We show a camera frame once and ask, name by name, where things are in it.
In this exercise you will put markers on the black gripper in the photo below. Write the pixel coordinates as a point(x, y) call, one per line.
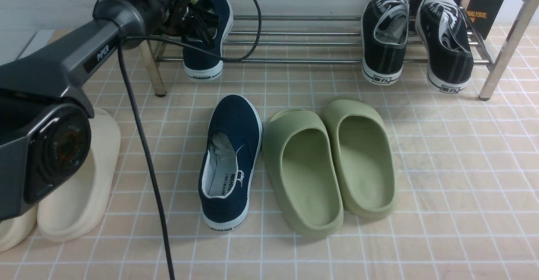
point(176, 18)

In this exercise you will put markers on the navy slip-on shoe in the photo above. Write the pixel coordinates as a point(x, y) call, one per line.
point(232, 148)
point(212, 22)

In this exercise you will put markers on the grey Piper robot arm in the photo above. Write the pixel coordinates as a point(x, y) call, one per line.
point(45, 130)

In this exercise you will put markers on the chrome metal shoe rack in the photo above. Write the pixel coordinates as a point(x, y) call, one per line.
point(151, 56)

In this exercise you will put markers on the green foam slipper left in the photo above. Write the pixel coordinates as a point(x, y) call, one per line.
point(298, 160)

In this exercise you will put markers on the green foam slipper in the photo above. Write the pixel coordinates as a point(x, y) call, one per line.
point(362, 157)
point(298, 160)

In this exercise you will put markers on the black canvas sneaker left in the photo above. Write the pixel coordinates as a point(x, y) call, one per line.
point(384, 33)

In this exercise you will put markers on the black canvas sneaker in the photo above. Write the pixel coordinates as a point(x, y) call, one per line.
point(384, 33)
point(442, 29)

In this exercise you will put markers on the cream foam slipper right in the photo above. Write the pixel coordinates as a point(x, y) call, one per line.
point(77, 206)

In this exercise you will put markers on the cream foam slipper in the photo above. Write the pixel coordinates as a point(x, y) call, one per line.
point(15, 230)
point(77, 206)

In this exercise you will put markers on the green foam slipper right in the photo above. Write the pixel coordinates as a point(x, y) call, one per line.
point(362, 157)

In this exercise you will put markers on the cream foam slipper left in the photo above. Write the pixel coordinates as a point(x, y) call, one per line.
point(15, 230)

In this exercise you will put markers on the black canvas sneaker right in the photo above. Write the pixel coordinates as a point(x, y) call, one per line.
point(442, 29)

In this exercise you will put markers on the black book orange text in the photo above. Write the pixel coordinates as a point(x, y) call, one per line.
point(484, 14)

